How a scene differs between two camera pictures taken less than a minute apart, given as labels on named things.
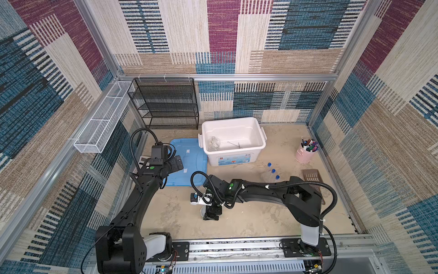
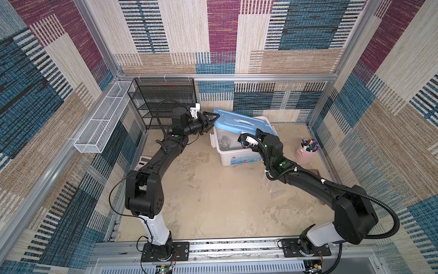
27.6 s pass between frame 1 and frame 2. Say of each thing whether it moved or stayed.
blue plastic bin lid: moved
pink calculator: stayed
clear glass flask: moved
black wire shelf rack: stayed
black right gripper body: moved
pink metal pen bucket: stayed
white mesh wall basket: stayed
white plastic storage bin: moved
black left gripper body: moved
